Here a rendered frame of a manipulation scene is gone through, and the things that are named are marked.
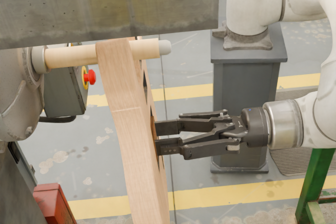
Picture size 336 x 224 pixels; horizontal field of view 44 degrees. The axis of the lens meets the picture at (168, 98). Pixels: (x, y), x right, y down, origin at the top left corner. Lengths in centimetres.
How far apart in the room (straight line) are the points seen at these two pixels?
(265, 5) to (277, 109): 75
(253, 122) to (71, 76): 44
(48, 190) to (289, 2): 99
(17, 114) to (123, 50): 20
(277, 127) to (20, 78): 44
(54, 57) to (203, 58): 201
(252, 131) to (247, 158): 122
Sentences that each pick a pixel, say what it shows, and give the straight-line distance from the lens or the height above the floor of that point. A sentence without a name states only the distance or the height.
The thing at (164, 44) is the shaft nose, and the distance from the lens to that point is 66.
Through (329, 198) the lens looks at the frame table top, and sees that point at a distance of 178.
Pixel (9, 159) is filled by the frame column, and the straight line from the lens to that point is 103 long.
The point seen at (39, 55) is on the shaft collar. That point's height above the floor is 127.
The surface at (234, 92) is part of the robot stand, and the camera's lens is 165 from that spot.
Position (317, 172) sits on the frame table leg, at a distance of 159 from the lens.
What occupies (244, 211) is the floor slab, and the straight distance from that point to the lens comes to 193.
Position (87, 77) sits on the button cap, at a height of 98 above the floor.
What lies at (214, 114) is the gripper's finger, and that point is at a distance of 83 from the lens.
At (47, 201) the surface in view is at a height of 62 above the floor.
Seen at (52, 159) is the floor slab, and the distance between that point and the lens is 222.
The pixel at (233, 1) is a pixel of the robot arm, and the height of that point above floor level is 88.
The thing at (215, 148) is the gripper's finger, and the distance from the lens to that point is 73.
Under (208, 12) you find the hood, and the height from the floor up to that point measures 141.
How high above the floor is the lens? 166
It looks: 44 degrees down
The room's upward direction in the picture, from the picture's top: 6 degrees counter-clockwise
